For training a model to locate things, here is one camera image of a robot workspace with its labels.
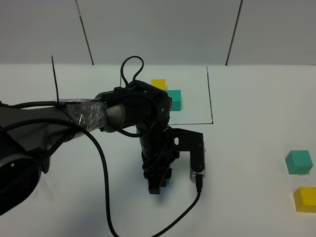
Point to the blue cube block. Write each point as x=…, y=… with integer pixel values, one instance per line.
x=168, y=183

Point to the yellow template cube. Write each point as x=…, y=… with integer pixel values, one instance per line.
x=159, y=83

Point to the yellow cube block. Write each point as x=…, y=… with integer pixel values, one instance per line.
x=305, y=199

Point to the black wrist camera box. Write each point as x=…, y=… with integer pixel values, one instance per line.
x=190, y=141

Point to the green cube block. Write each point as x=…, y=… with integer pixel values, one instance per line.
x=299, y=162

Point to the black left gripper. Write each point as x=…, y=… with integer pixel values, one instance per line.
x=157, y=155

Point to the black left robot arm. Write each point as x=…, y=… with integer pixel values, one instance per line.
x=31, y=132

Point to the green template cube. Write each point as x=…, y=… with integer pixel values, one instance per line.
x=175, y=95

